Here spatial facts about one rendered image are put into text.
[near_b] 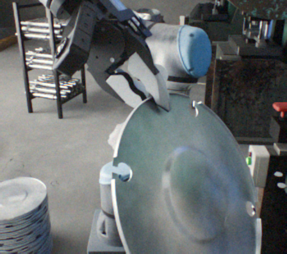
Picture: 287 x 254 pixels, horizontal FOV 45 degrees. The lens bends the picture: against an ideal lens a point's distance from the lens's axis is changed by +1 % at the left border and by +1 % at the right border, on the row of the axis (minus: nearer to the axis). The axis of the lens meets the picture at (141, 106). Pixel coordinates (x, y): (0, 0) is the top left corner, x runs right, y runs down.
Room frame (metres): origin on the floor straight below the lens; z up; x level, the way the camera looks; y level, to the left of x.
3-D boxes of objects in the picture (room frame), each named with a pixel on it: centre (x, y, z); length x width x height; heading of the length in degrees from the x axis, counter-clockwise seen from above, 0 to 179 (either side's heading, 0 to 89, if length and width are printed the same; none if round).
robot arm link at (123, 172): (0.86, 0.06, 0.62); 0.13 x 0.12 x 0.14; 51
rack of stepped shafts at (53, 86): (2.98, 0.78, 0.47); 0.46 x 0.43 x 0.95; 67
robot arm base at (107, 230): (0.86, 0.06, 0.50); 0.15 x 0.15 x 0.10
